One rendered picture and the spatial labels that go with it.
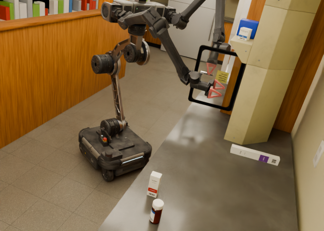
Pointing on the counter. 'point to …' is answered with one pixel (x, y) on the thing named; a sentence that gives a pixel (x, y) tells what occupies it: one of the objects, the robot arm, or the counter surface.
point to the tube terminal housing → (267, 74)
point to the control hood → (242, 47)
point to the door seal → (236, 85)
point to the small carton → (245, 33)
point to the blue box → (249, 26)
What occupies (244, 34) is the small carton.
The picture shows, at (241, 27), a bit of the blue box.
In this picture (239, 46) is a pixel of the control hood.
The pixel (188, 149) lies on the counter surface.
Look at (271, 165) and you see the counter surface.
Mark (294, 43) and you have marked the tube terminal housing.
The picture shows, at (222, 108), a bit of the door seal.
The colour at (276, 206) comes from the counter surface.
